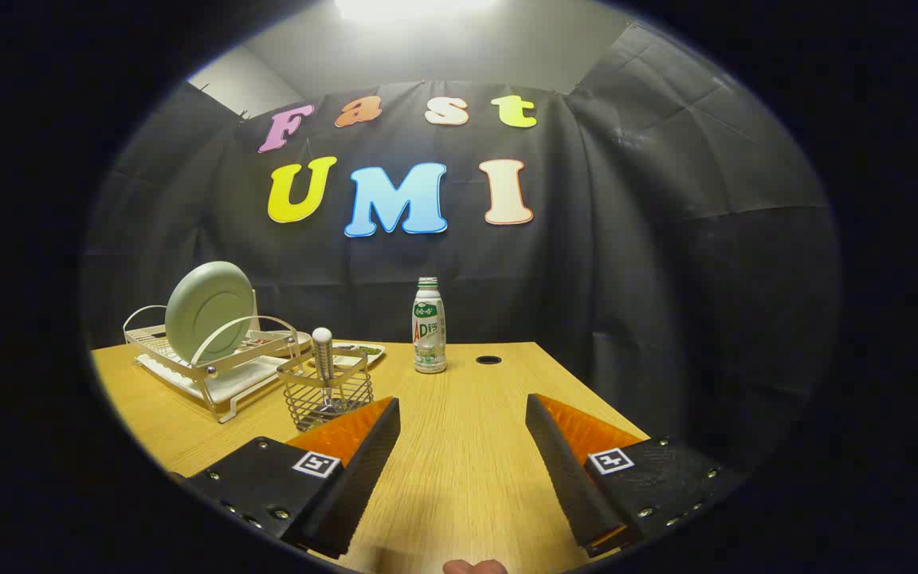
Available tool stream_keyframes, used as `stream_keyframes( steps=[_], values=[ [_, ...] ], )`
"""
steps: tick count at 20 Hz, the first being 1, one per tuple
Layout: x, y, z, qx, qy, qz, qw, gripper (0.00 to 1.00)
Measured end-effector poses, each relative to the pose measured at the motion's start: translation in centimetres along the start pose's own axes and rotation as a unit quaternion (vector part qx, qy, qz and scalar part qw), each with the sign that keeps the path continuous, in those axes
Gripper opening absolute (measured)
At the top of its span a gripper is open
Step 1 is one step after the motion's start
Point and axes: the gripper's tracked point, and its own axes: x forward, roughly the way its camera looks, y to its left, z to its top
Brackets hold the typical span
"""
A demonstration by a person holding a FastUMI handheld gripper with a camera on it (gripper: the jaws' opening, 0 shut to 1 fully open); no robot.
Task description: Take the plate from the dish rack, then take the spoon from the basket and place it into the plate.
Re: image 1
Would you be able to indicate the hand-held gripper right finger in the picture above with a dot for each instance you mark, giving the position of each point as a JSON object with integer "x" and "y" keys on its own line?
{"x": 570, "y": 478}

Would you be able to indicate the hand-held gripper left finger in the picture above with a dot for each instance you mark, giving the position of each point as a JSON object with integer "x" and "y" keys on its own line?
{"x": 355, "y": 486}

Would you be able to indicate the pale green plate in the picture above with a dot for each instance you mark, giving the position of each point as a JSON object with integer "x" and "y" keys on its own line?
{"x": 208, "y": 307}

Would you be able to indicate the white divided tray with beans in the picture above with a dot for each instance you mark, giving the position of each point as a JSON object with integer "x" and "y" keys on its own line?
{"x": 363, "y": 351}

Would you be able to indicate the white drink bottle green label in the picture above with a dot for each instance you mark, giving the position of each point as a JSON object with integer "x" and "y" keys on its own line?
{"x": 429, "y": 335}

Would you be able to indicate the black backdrop cloth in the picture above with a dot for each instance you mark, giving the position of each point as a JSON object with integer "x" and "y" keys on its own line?
{"x": 626, "y": 279}

